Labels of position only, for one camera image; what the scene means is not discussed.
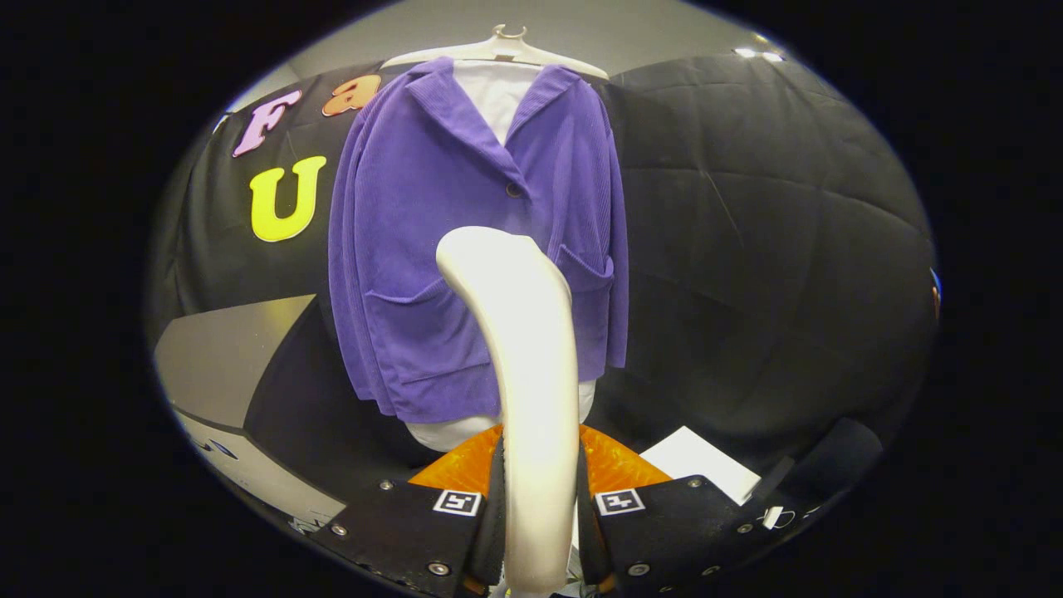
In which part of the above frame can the grey cabinet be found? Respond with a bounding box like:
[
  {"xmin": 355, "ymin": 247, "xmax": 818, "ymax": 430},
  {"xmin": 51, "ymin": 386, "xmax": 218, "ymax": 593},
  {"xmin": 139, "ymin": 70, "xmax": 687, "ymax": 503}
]
[{"xmin": 154, "ymin": 294, "xmax": 350, "ymax": 532}]

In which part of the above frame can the purple corduroy jacket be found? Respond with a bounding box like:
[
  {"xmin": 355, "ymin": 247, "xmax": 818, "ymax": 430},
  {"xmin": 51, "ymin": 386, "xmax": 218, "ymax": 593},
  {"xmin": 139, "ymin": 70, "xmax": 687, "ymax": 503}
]
[{"xmin": 327, "ymin": 56, "xmax": 629, "ymax": 424}]

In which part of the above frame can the white garment steamer head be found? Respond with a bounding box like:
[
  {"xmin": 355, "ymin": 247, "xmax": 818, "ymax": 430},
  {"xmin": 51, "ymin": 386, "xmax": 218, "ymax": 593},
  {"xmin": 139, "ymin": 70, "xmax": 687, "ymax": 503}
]
[{"xmin": 436, "ymin": 226, "xmax": 580, "ymax": 597}]

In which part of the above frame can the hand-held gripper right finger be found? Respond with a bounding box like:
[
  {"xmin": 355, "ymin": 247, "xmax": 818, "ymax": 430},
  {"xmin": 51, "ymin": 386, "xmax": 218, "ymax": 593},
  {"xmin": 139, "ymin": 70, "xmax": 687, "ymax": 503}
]
[{"xmin": 577, "ymin": 424, "xmax": 777, "ymax": 597}]

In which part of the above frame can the white sheet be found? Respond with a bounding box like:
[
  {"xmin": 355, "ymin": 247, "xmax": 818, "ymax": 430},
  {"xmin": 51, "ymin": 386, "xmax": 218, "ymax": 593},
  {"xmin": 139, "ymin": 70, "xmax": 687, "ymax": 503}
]
[{"xmin": 639, "ymin": 426, "xmax": 762, "ymax": 506}]

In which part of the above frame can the black flat object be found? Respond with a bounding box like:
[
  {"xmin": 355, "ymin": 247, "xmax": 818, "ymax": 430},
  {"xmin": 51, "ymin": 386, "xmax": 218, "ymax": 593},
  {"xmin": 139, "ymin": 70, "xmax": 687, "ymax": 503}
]
[{"xmin": 752, "ymin": 417, "xmax": 884, "ymax": 532}]

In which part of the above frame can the white shirt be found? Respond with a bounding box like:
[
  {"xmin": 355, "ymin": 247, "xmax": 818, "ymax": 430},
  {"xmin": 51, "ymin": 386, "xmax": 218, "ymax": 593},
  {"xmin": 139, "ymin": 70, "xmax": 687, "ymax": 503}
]
[{"xmin": 404, "ymin": 60, "xmax": 596, "ymax": 453}]

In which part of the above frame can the white clothes hanger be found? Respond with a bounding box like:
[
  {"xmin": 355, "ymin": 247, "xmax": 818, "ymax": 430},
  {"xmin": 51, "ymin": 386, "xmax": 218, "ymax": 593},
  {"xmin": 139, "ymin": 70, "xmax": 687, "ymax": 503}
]
[{"xmin": 380, "ymin": 23, "xmax": 610, "ymax": 81}]

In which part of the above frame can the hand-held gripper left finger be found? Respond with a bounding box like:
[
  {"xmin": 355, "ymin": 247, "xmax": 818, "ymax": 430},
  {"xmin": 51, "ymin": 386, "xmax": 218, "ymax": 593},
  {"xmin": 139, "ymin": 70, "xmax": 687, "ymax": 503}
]
[{"xmin": 311, "ymin": 424, "xmax": 507, "ymax": 597}]

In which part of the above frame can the black backdrop cloth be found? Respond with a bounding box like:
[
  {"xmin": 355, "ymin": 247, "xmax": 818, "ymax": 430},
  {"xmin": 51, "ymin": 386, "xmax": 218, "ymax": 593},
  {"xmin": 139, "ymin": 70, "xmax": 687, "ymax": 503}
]
[{"xmin": 145, "ymin": 51, "xmax": 939, "ymax": 499}]

